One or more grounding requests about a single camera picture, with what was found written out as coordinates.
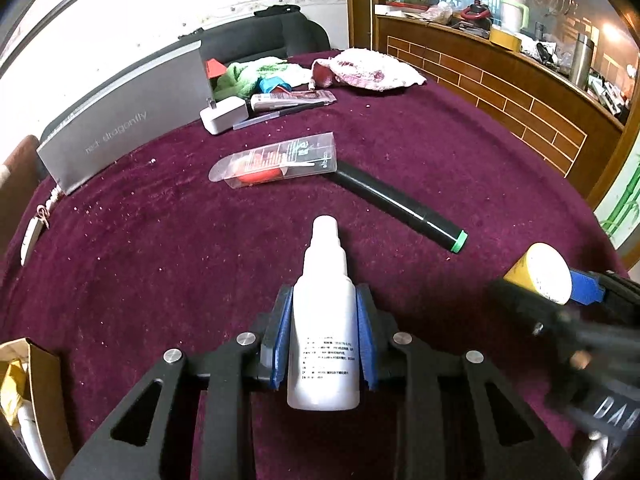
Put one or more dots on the black marker with green cap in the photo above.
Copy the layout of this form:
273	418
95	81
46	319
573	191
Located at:
400	205

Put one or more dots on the steel thermos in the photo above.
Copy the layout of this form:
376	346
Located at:
580	60

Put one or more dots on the wooden brick-pattern counter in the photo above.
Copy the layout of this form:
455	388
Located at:
500	90

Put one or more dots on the white tumbler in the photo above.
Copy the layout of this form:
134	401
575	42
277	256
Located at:
513	7

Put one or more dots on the yellow box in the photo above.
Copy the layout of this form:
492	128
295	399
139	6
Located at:
505	38

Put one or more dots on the brown upholstered chair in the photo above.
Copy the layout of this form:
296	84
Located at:
17	160

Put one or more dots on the green bamboo wall sticker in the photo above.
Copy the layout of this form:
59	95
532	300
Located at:
625	200

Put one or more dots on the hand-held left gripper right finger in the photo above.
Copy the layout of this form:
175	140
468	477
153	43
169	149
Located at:
365	340

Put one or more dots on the cardboard box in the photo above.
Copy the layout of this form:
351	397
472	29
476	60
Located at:
47	390

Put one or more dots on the maroon tablecloth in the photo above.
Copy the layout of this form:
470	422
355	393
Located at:
150	260

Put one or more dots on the long grey box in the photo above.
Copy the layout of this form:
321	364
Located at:
125	125

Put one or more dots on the white spray bottle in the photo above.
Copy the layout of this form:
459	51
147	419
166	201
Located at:
325	320

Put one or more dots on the yellow jar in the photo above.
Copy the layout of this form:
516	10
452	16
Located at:
542	270

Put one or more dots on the plain white bottle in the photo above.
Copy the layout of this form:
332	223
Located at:
32	435

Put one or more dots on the white red tube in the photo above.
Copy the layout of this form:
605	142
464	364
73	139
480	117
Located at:
290	100

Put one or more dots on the green cloth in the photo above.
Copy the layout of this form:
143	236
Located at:
240	80

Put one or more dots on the red paper item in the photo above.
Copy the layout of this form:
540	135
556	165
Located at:
215	69

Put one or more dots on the white charger plug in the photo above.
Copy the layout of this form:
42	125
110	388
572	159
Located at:
222	116

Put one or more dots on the black sofa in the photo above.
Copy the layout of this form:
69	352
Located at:
250	35

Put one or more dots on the small blue item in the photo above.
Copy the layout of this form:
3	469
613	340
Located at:
274	84

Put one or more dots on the black cloth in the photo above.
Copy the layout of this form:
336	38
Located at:
275	10

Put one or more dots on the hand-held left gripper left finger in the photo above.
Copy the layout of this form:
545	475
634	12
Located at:
280	340

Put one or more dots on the yellow snack packet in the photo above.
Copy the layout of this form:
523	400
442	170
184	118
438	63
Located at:
12	385

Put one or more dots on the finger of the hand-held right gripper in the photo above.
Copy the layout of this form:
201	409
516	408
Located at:
530	307
585	287

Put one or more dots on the clear pack with red item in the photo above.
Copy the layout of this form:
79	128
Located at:
280	157

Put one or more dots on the clear plastic bag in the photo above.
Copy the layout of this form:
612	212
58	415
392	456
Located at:
440	11

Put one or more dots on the pink cloth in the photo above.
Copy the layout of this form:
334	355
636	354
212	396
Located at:
370	70

